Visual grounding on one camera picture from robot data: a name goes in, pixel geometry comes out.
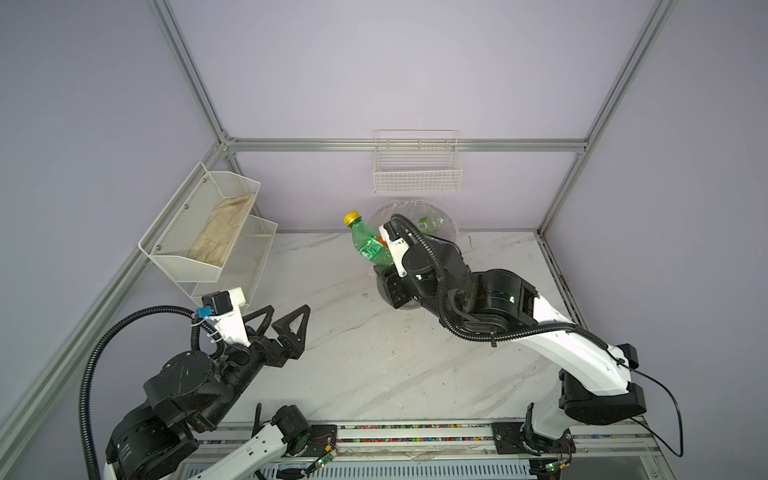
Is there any white mesh lower shelf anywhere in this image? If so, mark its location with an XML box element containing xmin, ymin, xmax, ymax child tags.
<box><xmin>190</xmin><ymin>215</ymin><xmax>278</xmax><ymax>311</ymax></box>

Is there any grey mesh waste bin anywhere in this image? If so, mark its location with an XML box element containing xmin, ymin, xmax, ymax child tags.
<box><xmin>374</xmin><ymin>200</ymin><xmax>458</xmax><ymax>311</ymax></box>

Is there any aluminium front rail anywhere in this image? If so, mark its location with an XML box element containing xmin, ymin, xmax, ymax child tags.
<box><xmin>191</xmin><ymin>416</ymin><xmax>661</xmax><ymax>464</ymax></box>

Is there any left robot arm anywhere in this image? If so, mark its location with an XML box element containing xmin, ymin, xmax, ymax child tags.
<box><xmin>78</xmin><ymin>288</ymin><xmax>310</xmax><ymax>479</ymax></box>

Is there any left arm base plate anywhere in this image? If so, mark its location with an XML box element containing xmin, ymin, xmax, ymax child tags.
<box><xmin>301</xmin><ymin>424</ymin><xmax>338</xmax><ymax>458</ymax></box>

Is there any crushed green bottle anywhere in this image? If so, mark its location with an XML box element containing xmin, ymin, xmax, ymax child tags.
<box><xmin>344</xmin><ymin>211</ymin><xmax>394</xmax><ymax>267</ymax></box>

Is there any white mesh shelf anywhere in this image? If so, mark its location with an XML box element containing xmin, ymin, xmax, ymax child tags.
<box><xmin>190</xmin><ymin>215</ymin><xmax>278</xmax><ymax>311</ymax></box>
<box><xmin>138</xmin><ymin>163</ymin><xmax>261</xmax><ymax>283</ymax></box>

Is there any beige cloth in shelf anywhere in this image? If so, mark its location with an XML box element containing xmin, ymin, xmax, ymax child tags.
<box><xmin>188</xmin><ymin>194</ymin><xmax>256</xmax><ymax>268</ymax></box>

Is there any black corrugated right cable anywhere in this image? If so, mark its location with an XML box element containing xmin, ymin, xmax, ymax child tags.
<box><xmin>389</xmin><ymin>214</ymin><xmax>685</xmax><ymax>458</ymax></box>

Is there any clear bottle green label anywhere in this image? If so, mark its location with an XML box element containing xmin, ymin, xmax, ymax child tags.
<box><xmin>417</xmin><ymin>215</ymin><xmax>446</xmax><ymax>235</ymax></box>

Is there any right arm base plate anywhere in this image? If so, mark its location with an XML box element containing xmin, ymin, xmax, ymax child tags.
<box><xmin>491</xmin><ymin>403</ymin><xmax>575</xmax><ymax>456</ymax></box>

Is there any clear plastic bin liner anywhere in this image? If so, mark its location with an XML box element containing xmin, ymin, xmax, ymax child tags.
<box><xmin>368</xmin><ymin>200</ymin><xmax>458</xmax><ymax>241</ymax></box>

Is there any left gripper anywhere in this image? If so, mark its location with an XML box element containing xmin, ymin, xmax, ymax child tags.
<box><xmin>194</xmin><ymin>303</ymin><xmax>309</xmax><ymax>429</ymax></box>

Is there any white mesh upper shelf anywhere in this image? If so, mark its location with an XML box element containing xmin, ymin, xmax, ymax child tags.
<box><xmin>138</xmin><ymin>163</ymin><xmax>261</xmax><ymax>283</ymax></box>

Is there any white wire wall basket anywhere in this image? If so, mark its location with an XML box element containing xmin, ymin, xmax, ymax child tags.
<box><xmin>373</xmin><ymin>129</ymin><xmax>463</xmax><ymax>196</ymax></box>

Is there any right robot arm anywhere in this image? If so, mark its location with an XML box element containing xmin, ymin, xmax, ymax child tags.
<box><xmin>376</xmin><ymin>214</ymin><xmax>646</xmax><ymax>442</ymax></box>

